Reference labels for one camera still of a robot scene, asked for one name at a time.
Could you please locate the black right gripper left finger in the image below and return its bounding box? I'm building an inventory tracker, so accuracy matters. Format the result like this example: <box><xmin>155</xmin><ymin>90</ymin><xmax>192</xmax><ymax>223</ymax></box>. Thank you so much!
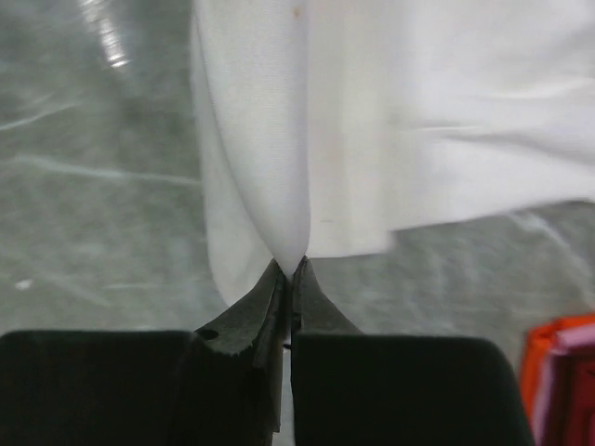
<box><xmin>1</xmin><ymin>263</ymin><xmax>286</xmax><ymax>445</ymax></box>

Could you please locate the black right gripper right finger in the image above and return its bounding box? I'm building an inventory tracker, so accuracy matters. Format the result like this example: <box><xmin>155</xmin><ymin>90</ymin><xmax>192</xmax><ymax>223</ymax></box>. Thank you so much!
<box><xmin>291</xmin><ymin>260</ymin><xmax>534</xmax><ymax>446</ymax></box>

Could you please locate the cream white t-shirt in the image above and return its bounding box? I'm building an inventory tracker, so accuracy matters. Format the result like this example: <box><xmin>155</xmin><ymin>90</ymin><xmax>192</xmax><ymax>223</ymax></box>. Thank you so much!
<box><xmin>190</xmin><ymin>1</ymin><xmax>594</xmax><ymax>304</ymax></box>

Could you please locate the orange folded t-shirt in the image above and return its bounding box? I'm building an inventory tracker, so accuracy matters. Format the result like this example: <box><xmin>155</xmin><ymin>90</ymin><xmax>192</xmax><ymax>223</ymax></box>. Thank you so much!
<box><xmin>519</xmin><ymin>313</ymin><xmax>594</xmax><ymax>420</ymax></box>

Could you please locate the pink folded t-shirt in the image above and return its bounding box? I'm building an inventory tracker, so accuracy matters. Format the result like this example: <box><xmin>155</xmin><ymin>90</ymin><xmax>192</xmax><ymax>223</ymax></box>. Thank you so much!
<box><xmin>531</xmin><ymin>323</ymin><xmax>594</xmax><ymax>445</ymax></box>

